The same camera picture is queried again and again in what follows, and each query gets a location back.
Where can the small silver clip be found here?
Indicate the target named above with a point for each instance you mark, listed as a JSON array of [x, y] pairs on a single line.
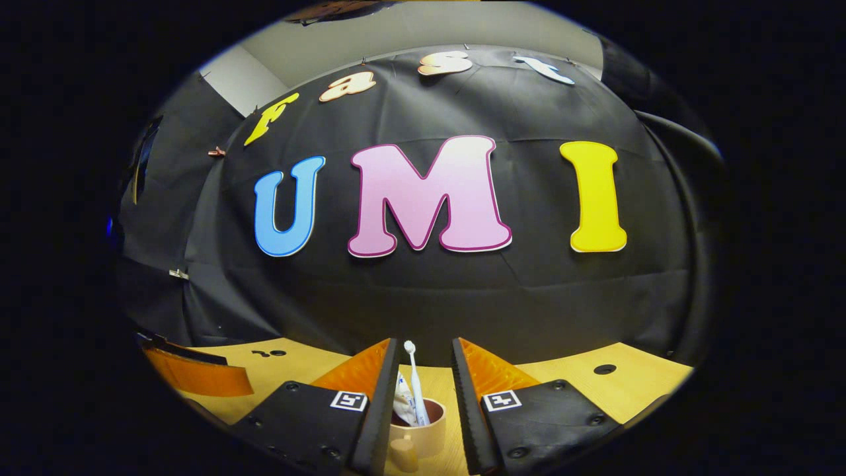
[[178, 273]]

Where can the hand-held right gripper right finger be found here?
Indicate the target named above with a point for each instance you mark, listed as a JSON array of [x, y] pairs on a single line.
[[469, 423]]

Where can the small red clip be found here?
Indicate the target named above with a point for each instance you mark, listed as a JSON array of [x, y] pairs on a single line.
[[216, 152]]

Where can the beige cup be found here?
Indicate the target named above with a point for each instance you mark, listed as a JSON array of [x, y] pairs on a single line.
[[429, 433]]

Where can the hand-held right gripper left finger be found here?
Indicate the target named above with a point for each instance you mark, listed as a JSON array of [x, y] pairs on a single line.
[[380, 423]]

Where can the pale blue toothbrush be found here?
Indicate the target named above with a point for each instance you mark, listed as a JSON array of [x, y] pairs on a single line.
[[415, 377]]

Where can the white toothpaste tube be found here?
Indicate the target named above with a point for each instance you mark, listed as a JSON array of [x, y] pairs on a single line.
[[403, 396]]

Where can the wooden desktop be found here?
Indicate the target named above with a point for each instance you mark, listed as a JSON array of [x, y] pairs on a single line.
[[568, 390]]

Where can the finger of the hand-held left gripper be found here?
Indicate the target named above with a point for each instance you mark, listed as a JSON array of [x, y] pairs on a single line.
[[198, 373]]

